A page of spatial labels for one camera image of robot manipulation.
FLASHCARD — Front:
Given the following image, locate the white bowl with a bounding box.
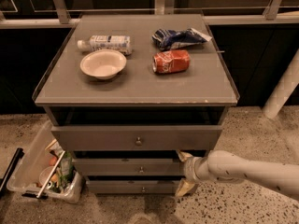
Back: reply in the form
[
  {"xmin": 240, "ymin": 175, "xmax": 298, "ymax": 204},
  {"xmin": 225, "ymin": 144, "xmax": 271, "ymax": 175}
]
[{"xmin": 80, "ymin": 49, "xmax": 127, "ymax": 80}]

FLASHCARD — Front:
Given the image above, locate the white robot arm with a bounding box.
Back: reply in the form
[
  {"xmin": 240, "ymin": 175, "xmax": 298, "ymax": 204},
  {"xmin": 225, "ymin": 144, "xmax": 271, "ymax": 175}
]
[{"xmin": 175, "ymin": 51, "xmax": 299, "ymax": 200}]

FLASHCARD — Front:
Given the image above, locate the grey drawer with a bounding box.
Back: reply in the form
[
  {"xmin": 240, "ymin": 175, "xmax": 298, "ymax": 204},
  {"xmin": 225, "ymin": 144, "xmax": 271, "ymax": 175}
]
[
  {"xmin": 73, "ymin": 159, "xmax": 184, "ymax": 176},
  {"xmin": 51, "ymin": 125, "xmax": 222, "ymax": 151},
  {"xmin": 86, "ymin": 180, "xmax": 179, "ymax": 195}
]

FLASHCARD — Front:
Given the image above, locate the blue crumpled chip bag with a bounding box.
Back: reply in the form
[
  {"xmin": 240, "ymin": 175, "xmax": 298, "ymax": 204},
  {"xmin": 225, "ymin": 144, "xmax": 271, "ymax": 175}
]
[{"xmin": 152, "ymin": 28, "xmax": 212, "ymax": 51}]

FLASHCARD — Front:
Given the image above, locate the red soda can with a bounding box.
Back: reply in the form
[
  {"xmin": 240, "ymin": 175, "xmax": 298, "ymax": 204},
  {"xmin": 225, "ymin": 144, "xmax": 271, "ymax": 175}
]
[{"xmin": 152, "ymin": 49, "xmax": 191, "ymax": 74}]

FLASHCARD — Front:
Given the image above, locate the grey drawer cabinet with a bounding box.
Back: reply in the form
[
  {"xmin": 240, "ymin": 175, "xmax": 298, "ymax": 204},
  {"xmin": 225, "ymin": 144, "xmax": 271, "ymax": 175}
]
[{"xmin": 34, "ymin": 15, "xmax": 239, "ymax": 182}]

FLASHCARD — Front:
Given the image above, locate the grey top drawer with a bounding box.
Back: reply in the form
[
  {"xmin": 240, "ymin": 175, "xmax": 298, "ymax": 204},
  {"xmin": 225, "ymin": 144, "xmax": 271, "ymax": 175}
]
[{"xmin": 51, "ymin": 125, "xmax": 222, "ymax": 151}]

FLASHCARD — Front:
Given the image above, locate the white cup in bin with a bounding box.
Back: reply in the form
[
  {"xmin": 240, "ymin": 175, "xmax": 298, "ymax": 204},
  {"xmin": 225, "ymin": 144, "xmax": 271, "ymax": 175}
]
[{"xmin": 39, "ymin": 166, "xmax": 58, "ymax": 185}]

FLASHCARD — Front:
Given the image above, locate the green packet in bin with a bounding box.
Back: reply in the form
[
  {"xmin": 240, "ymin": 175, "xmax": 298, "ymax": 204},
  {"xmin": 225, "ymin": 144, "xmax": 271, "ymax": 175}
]
[{"xmin": 59, "ymin": 152, "xmax": 74, "ymax": 181}]

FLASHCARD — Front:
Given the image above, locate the metal railing frame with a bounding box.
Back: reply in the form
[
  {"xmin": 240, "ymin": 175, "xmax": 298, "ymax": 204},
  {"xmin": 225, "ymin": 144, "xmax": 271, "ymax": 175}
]
[{"xmin": 0, "ymin": 0, "xmax": 299, "ymax": 29}]

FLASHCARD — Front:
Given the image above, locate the orange fruit in bin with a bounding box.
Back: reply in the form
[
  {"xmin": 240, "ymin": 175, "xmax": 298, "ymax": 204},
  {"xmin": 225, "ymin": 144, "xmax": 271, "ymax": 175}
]
[{"xmin": 49, "ymin": 156, "xmax": 58, "ymax": 166}]

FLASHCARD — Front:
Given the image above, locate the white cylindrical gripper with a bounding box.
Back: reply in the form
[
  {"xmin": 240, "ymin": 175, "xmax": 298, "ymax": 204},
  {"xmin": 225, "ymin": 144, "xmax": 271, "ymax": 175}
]
[{"xmin": 175, "ymin": 150, "xmax": 209, "ymax": 197}]

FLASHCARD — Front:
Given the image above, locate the clear plastic storage bin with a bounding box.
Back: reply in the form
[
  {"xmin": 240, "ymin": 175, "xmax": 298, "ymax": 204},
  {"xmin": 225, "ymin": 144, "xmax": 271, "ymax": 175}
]
[{"xmin": 7, "ymin": 121, "xmax": 83, "ymax": 203}]

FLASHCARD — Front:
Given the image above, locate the grey bottom drawer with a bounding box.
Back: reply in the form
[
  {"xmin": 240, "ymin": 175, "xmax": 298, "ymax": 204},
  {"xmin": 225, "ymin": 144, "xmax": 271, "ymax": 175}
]
[{"xmin": 86, "ymin": 180, "xmax": 179, "ymax": 195}]

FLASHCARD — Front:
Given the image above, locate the black bar on floor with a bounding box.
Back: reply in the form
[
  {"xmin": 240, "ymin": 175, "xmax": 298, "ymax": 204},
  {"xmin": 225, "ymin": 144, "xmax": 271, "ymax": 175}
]
[{"xmin": 0, "ymin": 147, "xmax": 24, "ymax": 198}]

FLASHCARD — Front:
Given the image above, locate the white plastic bottle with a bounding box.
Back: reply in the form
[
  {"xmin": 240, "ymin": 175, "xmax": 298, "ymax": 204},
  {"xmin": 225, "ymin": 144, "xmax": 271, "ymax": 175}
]
[{"xmin": 77, "ymin": 35, "xmax": 132, "ymax": 55}]

